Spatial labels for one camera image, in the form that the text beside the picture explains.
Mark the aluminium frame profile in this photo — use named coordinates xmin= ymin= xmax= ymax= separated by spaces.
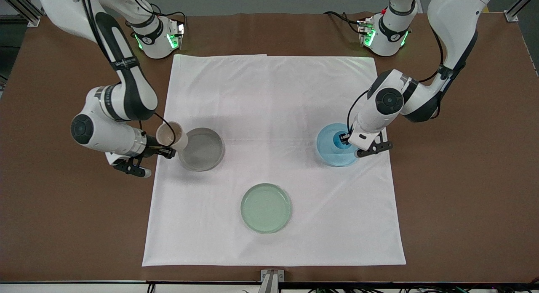
xmin=0 ymin=0 xmax=41 ymax=27
xmin=504 ymin=0 xmax=539 ymax=22

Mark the blue plate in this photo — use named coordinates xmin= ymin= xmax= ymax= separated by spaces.
xmin=316 ymin=123 xmax=359 ymax=168

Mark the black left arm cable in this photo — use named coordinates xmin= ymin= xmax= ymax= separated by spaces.
xmin=347 ymin=28 xmax=447 ymax=136

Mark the black base cable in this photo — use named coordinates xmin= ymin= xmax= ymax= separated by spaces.
xmin=149 ymin=3 xmax=187 ymax=26
xmin=323 ymin=11 xmax=363 ymax=35

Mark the silver base connector plate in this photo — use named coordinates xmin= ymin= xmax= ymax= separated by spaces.
xmin=168 ymin=20 xmax=186 ymax=50
xmin=357 ymin=16 xmax=376 ymax=48

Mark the black table edge rail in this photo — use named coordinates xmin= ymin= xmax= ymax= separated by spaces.
xmin=0 ymin=280 xmax=539 ymax=286

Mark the white table cloth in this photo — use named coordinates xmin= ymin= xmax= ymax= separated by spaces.
xmin=142 ymin=54 xmax=407 ymax=267

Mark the green plate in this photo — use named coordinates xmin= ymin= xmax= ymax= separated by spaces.
xmin=240 ymin=183 xmax=292 ymax=234

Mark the gray plate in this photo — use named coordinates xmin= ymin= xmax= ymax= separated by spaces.
xmin=178 ymin=128 xmax=225 ymax=172

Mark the metal table edge bracket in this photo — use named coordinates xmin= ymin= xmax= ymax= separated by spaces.
xmin=260 ymin=269 xmax=286 ymax=293

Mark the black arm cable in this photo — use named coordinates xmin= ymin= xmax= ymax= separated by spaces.
xmin=347 ymin=28 xmax=447 ymax=136
xmin=79 ymin=0 xmax=176 ymax=147

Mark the blue plastic cup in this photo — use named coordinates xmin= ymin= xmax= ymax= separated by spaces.
xmin=332 ymin=131 xmax=352 ymax=153

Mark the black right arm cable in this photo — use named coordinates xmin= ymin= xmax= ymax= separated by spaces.
xmin=79 ymin=0 xmax=176 ymax=147

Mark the white mug with black handle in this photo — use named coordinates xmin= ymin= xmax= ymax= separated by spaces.
xmin=156 ymin=121 xmax=189 ymax=153

